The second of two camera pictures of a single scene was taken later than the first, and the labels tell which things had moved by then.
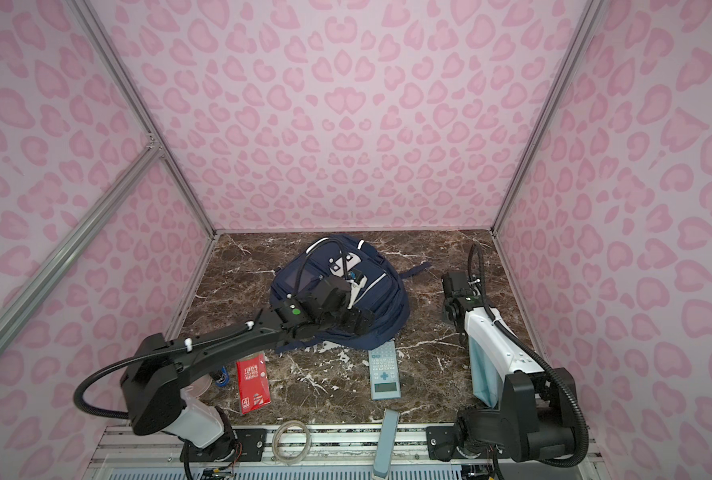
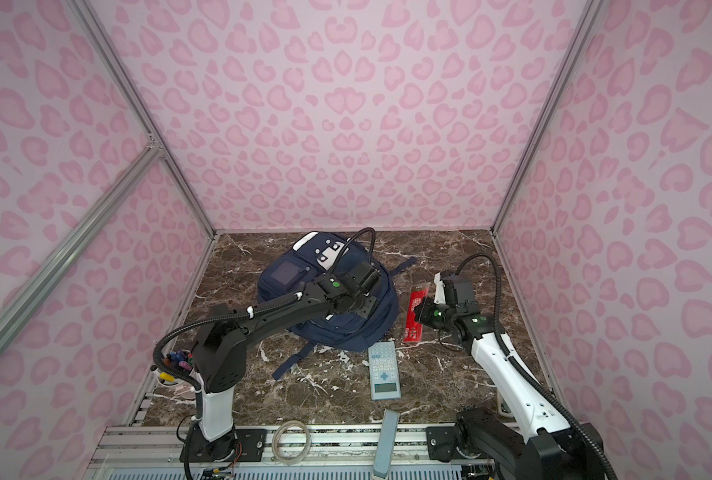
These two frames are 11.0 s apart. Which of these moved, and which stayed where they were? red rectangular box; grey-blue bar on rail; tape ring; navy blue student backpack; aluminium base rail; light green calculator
Moved: red rectangular box; navy blue student backpack
Stayed: tape ring; aluminium base rail; grey-blue bar on rail; light green calculator
